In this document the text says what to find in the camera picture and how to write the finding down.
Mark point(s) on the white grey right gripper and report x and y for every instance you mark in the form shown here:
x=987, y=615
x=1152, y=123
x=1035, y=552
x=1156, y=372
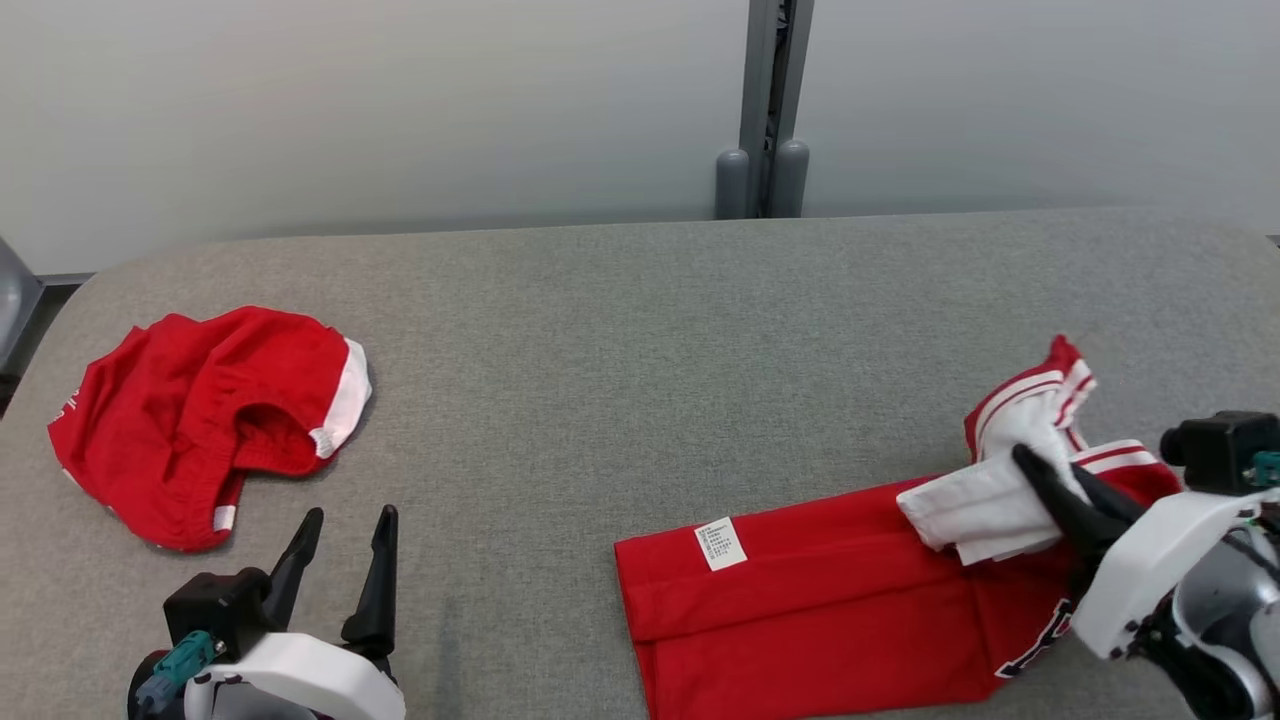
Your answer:
x=1150, y=570

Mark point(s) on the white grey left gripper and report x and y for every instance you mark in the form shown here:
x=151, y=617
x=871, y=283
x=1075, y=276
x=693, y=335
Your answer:
x=310, y=680

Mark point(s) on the red white Bulls shorts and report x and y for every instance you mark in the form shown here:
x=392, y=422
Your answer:
x=160, y=420

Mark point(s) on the red white Bulls jersey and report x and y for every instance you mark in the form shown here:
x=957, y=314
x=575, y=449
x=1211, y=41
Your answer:
x=820, y=600

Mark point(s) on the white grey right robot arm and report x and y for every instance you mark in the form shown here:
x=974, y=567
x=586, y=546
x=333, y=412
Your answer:
x=1230, y=600

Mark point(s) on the grey fabric sofa surface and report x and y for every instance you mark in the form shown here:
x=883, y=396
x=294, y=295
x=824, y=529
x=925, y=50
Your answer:
x=600, y=350

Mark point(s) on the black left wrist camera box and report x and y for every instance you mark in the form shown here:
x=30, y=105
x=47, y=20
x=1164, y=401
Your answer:
x=215, y=610

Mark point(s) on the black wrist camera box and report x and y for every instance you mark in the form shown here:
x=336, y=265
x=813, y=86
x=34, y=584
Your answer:
x=215, y=610
x=1215, y=450

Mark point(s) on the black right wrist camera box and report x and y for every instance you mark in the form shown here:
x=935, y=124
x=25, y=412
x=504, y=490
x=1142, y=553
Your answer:
x=1215, y=450

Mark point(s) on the grey post with rounded foot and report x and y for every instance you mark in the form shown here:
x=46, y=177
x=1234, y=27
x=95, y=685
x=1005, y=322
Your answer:
x=15, y=300

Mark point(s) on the grey cylindrical post cap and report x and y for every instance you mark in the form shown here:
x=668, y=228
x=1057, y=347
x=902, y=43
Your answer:
x=732, y=185
x=790, y=180

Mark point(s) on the grey metal partition post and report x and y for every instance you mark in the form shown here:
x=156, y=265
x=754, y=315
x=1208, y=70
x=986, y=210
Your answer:
x=775, y=70

